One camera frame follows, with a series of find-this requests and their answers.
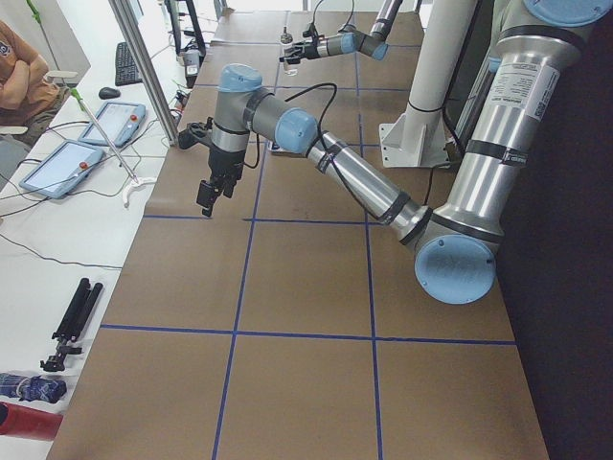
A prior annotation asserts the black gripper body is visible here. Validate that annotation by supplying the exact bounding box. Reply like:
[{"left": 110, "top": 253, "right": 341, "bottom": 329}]
[
  {"left": 208, "top": 146, "right": 245, "bottom": 197},
  {"left": 296, "top": 38, "right": 320, "bottom": 60}
]

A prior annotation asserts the clear glass sauce bottle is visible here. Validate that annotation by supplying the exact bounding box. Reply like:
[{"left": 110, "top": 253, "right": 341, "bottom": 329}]
[{"left": 279, "top": 26, "right": 298, "bottom": 77}]

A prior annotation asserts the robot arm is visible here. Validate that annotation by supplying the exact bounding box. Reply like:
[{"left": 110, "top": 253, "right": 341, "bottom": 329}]
[
  {"left": 179, "top": 1, "right": 612, "bottom": 305},
  {"left": 279, "top": 1, "right": 402, "bottom": 67}
]

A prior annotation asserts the long metal rod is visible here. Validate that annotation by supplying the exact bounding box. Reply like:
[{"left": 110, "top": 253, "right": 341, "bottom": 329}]
[{"left": 70, "top": 88, "right": 156, "bottom": 208}]

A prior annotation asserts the far teach pendant tablet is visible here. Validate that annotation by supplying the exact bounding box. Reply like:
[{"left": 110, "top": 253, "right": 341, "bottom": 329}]
[{"left": 78, "top": 101, "right": 147, "bottom": 148}]

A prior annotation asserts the teach pendant tablet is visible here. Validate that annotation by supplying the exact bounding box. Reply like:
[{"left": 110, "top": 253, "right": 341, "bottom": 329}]
[
  {"left": 78, "top": 101, "right": 147, "bottom": 148},
  {"left": 19, "top": 141, "right": 104, "bottom": 199}
]

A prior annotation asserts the black keyboard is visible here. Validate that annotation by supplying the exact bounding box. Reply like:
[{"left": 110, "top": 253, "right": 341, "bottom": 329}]
[{"left": 115, "top": 42, "right": 142, "bottom": 86}]

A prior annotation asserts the black computer mouse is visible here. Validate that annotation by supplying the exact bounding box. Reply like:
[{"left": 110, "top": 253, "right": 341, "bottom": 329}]
[{"left": 98, "top": 86, "right": 121, "bottom": 100}]

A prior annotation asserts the near teach pendant tablet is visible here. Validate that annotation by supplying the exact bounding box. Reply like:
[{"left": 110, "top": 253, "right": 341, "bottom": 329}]
[{"left": 19, "top": 141, "right": 104, "bottom": 199}]

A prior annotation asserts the brown paper table cover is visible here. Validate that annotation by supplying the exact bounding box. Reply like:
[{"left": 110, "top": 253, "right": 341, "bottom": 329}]
[{"left": 45, "top": 9, "right": 552, "bottom": 460}]

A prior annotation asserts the black folded tripod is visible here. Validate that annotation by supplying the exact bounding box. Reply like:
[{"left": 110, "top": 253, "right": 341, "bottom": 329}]
[{"left": 40, "top": 278, "right": 103, "bottom": 372}]

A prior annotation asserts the person in orange shirt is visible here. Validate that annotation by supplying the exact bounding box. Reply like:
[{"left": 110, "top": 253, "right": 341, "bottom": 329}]
[{"left": 1, "top": 22, "right": 69, "bottom": 148}]

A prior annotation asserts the red cylinder tube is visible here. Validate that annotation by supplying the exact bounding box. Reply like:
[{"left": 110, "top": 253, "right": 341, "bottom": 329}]
[{"left": 0, "top": 402, "right": 63, "bottom": 441}]

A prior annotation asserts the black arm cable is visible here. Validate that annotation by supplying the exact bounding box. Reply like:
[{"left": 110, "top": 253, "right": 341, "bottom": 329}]
[
  {"left": 307, "top": 0, "right": 355, "bottom": 39},
  {"left": 243, "top": 81, "right": 375, "bottom": 221}
]

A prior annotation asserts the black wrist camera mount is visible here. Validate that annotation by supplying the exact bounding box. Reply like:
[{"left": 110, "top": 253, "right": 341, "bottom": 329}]
[{"left": 178, "top": 118, "right": 213, "bottom": 150}]

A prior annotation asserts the white pedestal column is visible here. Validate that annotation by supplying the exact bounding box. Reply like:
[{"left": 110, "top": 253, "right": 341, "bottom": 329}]
[{"left": 379, "top": 0, "right": 477, "bottom": 168}]

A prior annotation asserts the aluminium frame post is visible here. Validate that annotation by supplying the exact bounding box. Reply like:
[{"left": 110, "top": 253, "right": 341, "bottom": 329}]
[{"left": 109, "top": 0, "right": 178, "bottom": 146}]

